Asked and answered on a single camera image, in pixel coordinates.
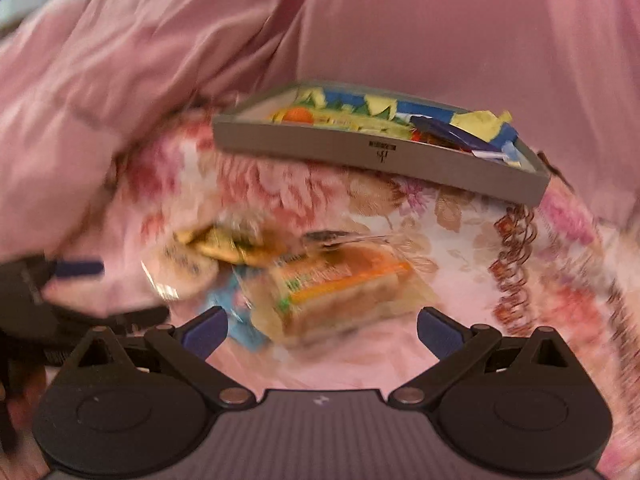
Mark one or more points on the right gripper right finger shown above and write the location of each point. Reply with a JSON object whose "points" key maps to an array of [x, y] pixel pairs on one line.
{"points": [[460, 350]]}

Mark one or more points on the dark clear snack packet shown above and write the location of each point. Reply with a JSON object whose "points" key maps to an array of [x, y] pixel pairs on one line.
{"points": [[328, 238]]}

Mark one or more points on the red dried meat packet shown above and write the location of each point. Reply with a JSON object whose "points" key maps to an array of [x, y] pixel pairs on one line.
{"points": [[426, 137]]}

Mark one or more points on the dark blue stick sachets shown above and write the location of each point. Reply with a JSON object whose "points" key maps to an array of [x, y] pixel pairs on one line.
{"points": [[466, 141]]}

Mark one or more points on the round biscuit pack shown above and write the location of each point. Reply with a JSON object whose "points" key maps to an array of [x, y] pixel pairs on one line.
{"points": [[177, 272]]}

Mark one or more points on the light blue candy packet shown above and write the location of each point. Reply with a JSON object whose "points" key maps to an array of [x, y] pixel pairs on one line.
{"points": [[227, 293]]}

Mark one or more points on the yellow green snack bar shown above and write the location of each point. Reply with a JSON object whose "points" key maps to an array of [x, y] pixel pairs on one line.
{"points": [[348, 121]]}

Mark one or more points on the gold foil snack packet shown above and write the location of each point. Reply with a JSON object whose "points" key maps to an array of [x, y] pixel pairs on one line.
{"points": [[236, 246]]}

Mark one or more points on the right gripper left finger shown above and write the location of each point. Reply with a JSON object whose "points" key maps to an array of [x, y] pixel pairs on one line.
{"points": [[185, 349]]}

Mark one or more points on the packaged bread loaf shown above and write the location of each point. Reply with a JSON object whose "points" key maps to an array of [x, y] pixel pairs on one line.
{"points": [[323, 292]]}

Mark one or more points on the pink curtain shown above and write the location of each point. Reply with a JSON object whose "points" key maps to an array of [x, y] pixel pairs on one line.
{"points": [[568, 70]]}

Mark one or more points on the pink duvet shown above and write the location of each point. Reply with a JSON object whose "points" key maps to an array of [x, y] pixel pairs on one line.
{"points": [[80, 82]]}

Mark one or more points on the grey tray with painted liner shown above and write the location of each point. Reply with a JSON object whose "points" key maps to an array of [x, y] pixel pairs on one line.
{"points": [[246, 128]]}

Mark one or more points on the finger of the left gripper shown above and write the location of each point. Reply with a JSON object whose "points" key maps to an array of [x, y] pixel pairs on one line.
{"points": [[122, 323], [77, 268]]}

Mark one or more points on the small orange mandarin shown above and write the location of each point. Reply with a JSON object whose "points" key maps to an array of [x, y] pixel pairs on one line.
{"points": [[298, 114]]}

